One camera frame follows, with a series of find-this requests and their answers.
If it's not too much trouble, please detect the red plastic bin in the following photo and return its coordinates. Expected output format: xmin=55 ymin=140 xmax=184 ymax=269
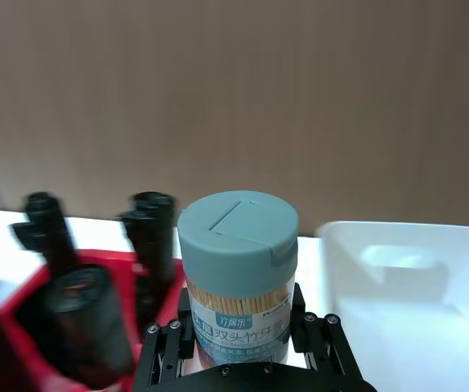
xmin=0 ymin=248 xmax=187 ymax=392

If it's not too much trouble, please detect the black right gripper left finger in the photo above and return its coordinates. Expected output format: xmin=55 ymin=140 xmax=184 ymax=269
xmin=134 ymin=287 xmax=198 ymax=392

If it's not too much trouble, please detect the white plastic bin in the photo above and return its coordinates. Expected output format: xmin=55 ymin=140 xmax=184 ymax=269
xmin=315 ymin=220 xmax=469 ymax=392

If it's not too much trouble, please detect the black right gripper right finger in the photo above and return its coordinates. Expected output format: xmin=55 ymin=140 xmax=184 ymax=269
xmin=288 ymin=281 xmax=365 ymax=380

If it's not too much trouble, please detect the toothpick jar with grey-blue lid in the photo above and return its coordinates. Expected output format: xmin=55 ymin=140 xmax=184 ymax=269
xmin=176 ymin=189 xmax=301 ymax=367

